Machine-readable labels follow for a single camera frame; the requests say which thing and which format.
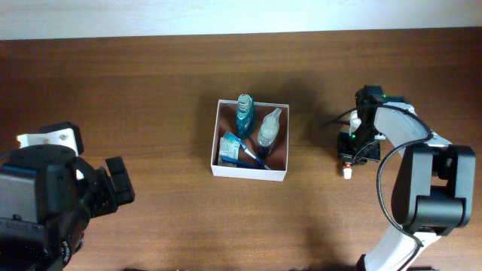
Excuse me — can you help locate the green white soap box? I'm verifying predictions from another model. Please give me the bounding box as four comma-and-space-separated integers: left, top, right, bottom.
218, 137, 240, 167

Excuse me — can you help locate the blue white toothbrush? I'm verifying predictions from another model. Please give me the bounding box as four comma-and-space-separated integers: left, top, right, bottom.
224, 132, 270, 170

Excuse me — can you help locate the blue disposable razor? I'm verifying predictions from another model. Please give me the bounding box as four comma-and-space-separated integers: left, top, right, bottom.
221, 156, 259, 169

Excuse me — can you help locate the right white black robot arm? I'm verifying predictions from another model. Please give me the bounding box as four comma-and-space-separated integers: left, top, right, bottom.
335, 85, 476, 271

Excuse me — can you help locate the teal mouthwash bottle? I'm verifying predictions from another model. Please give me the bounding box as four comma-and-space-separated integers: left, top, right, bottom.
236, 94, 254, 139

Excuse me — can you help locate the red green toothpaste tube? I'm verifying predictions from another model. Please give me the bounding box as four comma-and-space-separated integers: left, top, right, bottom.
343, 163, 352, 180

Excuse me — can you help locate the white open cardboard box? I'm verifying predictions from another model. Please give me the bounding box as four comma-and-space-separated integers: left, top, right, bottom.
210, 99, 290, 181

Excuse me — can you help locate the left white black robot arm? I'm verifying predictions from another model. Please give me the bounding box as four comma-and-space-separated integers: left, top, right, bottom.
1, 145, 135, 270

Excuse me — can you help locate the purple soap pump bottle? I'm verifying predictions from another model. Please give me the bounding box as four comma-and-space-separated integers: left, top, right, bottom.
257, 108, 282, 158

